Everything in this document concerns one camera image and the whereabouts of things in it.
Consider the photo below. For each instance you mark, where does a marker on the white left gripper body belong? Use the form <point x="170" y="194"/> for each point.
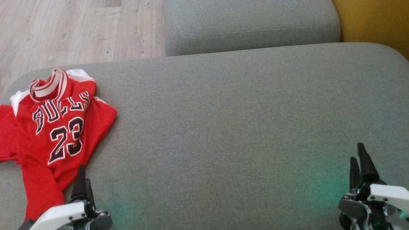
<point x="60" y="215"/>

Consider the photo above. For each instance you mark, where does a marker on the large grey sofa seat cushion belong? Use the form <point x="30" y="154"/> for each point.
<point x="223" y="127"/>

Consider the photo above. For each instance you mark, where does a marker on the red shorts with white trim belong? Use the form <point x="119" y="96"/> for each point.
<point x="41" y="191"/>

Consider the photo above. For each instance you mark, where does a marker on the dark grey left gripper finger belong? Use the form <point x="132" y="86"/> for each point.
<point x="79" y="185"/>
<point x="90" y="196"/>

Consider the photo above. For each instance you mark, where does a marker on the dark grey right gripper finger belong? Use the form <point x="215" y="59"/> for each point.
<point x="367" y="169"/>
<point x="354" y="174"/>

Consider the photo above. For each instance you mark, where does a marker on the small grey sofa cushion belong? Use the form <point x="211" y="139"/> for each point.
<point x="249" y="22"/>

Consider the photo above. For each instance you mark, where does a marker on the red Bulls 23 jersey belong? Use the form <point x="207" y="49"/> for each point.
<point x="92" y="127"/>

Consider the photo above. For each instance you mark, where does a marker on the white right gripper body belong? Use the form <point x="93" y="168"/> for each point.
<point x="386" y="195"/>

